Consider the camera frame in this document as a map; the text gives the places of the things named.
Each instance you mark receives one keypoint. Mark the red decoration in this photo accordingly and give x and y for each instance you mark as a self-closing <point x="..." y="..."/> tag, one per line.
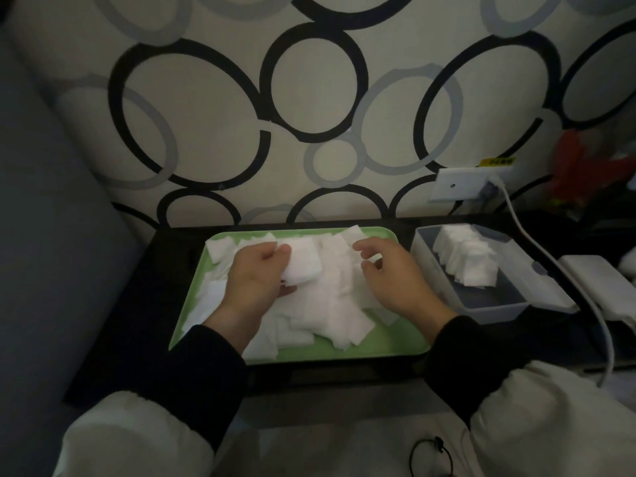
<point x="571" y="168"/>

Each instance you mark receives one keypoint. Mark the white neck fan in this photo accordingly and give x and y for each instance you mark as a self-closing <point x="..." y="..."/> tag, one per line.
<point x="628" y="260"/>

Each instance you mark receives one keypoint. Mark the yellow warning sticker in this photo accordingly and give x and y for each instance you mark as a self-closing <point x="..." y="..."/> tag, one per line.
<point x="497" y="162"/>

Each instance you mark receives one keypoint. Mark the person's left forearm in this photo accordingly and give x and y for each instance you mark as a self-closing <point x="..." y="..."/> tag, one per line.
<point x="189" y="392"/>

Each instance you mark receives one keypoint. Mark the pile of white cotton pads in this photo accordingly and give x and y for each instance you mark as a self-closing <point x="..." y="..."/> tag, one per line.
<point x="328" y="312"/>

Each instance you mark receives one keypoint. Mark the white wall socket plate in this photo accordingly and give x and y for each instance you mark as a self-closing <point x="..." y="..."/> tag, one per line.
<point x="452" y="184"/>

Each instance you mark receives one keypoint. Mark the green plastic tray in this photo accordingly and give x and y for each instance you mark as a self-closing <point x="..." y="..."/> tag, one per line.
<point x="397" y="342"/>

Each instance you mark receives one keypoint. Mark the grey upholstered sofa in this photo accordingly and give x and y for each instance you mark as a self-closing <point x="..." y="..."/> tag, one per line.
<point x="44" y="243"/>

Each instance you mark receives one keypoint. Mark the stack of cotton pads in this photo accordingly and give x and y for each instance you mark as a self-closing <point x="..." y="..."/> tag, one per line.
<point x="305" y="265"/>

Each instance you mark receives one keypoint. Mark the person's right forearm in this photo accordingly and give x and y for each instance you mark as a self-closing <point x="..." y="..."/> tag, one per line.
<point x="497" y="382"/>

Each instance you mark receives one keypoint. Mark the person's left hand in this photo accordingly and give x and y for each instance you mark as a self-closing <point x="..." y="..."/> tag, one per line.
<point x="248" y="293"/>

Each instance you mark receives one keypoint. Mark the clear plastic box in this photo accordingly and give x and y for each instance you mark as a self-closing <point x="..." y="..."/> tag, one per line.
<point x="497" y="298"/>

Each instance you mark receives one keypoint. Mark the white power bank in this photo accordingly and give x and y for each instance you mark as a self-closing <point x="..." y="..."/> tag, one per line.
<point x="601" y="283"/>

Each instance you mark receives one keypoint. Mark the person's right hand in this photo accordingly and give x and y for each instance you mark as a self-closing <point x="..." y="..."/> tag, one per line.
<point x="402" y="293"/>

